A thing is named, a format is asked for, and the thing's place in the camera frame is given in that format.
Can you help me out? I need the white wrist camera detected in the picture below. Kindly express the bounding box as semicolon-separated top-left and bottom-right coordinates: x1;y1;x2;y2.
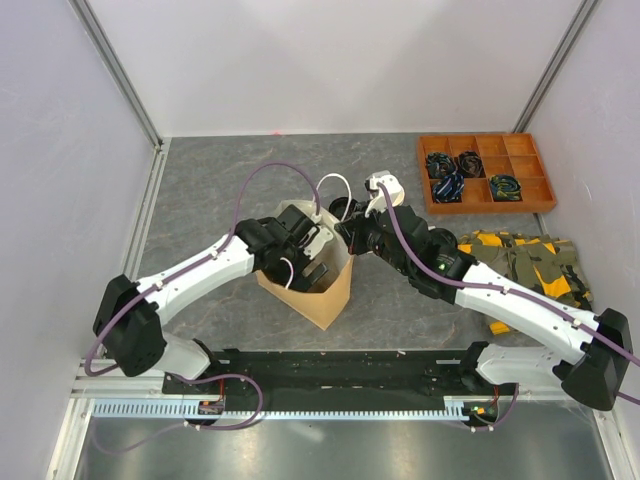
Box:
364;170;405;218
299;214;334;260

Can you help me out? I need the brown paper bag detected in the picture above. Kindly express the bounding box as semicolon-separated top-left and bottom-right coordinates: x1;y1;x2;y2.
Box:
256;192;355;330

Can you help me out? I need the orange compartment tray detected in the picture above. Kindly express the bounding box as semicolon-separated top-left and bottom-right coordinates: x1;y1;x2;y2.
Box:
416;133;556;215

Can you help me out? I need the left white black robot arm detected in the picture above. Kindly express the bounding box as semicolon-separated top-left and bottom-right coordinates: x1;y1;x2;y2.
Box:
93;204;336;393

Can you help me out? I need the rolled blue striped sock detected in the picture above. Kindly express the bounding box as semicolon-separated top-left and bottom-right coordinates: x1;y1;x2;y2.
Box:
431;172;465;203

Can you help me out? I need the camouflage cloth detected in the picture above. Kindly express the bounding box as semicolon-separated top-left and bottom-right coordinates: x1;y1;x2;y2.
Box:
458;230;593;310

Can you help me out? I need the rolled sock top left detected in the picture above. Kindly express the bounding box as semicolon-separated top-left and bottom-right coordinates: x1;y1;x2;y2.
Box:
425;152;457;179

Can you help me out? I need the purple cable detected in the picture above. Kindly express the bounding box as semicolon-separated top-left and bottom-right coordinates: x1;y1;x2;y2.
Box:
377;182;640;434
84;162;321;454

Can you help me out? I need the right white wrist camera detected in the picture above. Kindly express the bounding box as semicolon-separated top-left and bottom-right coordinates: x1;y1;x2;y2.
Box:
364;170;405;218

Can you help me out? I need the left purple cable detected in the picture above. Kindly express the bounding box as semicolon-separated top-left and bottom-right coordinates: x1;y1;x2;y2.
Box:
84;162;321;454

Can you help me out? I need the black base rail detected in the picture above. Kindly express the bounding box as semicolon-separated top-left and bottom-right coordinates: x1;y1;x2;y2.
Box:
162;348;515;410

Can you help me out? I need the stack of black lids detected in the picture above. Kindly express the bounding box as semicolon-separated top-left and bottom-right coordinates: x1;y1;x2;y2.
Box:
329;197;359;222

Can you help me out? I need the rolled brown sock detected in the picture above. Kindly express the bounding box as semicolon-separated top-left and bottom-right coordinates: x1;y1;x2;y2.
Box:
457;150;485;178

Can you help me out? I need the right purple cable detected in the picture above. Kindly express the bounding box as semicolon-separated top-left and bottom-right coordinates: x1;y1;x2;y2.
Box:
377;182;640;434

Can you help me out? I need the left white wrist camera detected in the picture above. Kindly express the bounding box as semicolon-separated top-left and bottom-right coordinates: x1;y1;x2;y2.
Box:
299;214;334;260

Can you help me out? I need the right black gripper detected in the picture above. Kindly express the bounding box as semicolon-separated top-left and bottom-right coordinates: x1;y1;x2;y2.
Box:
336;199;412;277

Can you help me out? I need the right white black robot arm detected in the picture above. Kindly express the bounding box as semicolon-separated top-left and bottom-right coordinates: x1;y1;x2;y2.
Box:
329;197;636;411

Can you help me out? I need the rolled blue yellow sock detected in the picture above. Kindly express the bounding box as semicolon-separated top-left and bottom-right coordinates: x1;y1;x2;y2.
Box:
488;174;522;202

